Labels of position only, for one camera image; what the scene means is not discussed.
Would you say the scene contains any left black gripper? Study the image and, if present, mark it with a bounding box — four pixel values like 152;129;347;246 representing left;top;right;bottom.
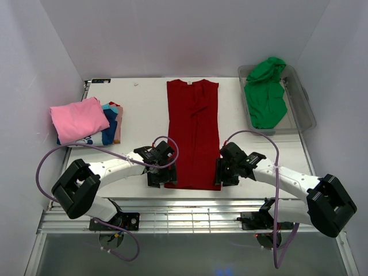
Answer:
147;157;177;188

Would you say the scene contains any dark red t-shirt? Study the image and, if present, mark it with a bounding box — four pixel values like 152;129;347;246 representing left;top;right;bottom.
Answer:
164;79;221;191

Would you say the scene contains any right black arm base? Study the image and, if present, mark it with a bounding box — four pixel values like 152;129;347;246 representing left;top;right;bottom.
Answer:
236;211;274;230

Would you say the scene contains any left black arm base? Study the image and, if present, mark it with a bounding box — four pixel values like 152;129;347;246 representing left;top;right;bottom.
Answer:
89;212;140;231

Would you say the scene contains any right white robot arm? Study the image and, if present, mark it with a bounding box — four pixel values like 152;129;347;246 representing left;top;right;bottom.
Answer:
216;149;357;237

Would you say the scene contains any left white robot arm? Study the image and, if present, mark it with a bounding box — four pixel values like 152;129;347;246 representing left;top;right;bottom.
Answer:
52;141;176;230

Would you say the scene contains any green t-shirt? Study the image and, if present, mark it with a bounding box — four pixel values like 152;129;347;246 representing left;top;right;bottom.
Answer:
244;57;288;129

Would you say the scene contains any clear plastic bin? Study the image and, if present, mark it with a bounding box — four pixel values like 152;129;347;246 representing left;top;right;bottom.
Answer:
238;65;316;136

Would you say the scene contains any pink folded t-shirt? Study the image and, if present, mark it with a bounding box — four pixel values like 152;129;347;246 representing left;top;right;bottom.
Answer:
50;97;110;144

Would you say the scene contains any blue label sticker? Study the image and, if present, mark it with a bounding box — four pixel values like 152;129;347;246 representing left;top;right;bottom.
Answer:
91;78;111;84

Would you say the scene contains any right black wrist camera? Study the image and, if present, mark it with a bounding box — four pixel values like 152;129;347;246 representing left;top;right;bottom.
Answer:
220;142;248;163

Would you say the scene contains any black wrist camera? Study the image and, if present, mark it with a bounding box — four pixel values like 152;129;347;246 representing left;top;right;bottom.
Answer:
154;141;175;162
220;142;248;163

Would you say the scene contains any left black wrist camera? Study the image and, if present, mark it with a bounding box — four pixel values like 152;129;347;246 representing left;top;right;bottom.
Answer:
154;141;175;162

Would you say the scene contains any aluminium frame rail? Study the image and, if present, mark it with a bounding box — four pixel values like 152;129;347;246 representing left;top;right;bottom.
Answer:
36;197;346;235

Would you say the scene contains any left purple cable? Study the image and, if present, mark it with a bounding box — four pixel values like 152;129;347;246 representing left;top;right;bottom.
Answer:
36;135;179;262

